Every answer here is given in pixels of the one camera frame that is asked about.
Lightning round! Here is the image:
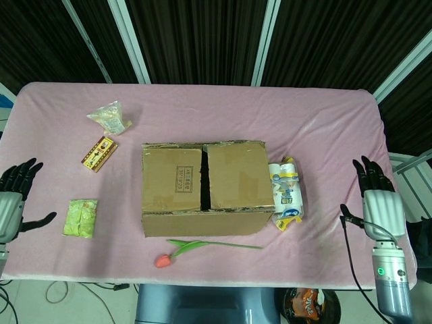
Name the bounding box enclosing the white cabinet with blue label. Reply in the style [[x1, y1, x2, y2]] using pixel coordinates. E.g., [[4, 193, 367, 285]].
[[0, 82, 17, 136]]

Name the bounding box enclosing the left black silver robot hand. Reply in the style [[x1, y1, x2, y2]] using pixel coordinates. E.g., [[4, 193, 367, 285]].
[[0, 157, 57, 244]]

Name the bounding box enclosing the black waste bin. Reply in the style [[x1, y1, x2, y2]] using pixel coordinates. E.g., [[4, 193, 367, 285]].
[[281, 287, 340, 324]]

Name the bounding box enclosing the black right hand cable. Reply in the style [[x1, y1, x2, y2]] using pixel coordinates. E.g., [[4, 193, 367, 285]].
[[340, 215, 402, 324]]

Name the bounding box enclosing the clear bag of snacks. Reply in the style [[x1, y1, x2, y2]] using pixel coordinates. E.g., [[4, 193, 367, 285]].
[[86, 100, 134, 136]]

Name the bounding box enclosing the small red yellow carton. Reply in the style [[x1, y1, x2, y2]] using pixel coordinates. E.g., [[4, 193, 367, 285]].
[[80, 136, 119, 173]]

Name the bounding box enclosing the brown cardboard shipping box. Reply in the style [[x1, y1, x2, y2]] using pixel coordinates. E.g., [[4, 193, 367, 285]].
[[140, 140, 276, 238]]

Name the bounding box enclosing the pink foam table cover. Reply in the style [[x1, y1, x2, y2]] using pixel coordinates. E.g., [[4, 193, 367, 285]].
[[0, 81, 419, 291]]

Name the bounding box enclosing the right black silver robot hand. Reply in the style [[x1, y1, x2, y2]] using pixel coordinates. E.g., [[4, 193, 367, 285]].
[[340, 155, 406, 241]]

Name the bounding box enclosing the white partition frame post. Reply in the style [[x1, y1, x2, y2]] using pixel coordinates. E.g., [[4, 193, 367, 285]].
[[373, 33, 432, 104], [250, 0, 281, 86], [107, 0, 151, 84], [62, 0, 113, 84]]

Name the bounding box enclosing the green snack packet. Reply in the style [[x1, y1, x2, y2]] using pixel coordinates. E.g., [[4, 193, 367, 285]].
[[62, 198, 99, 240]]

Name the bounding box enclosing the black floor cable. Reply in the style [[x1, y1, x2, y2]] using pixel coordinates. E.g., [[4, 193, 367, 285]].
[[0, 279, 17, 324], [79, 282, 131, 324]]

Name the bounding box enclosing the artificial pink tulip flower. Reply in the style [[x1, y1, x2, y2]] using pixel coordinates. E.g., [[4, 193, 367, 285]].
[[154, 238, 263, 269]]

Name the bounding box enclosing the toilet paper roll pack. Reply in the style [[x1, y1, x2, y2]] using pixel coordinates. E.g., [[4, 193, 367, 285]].
[[268, 155, 304, 233]]

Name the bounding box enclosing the orange snack wrapper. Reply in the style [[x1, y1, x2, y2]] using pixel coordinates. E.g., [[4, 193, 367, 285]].
[[290, 288, 327, 320]]

